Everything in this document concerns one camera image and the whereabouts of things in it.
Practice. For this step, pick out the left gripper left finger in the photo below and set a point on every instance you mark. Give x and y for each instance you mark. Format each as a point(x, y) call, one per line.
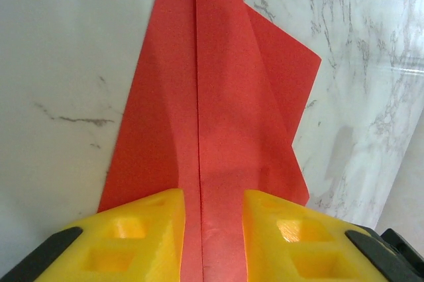
point(132, 245)

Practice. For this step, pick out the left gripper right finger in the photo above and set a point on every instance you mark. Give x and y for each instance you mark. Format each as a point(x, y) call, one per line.
point(298, 245)

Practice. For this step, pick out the red paper sheet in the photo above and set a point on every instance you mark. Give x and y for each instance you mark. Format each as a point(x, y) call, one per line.
point(215, 96)

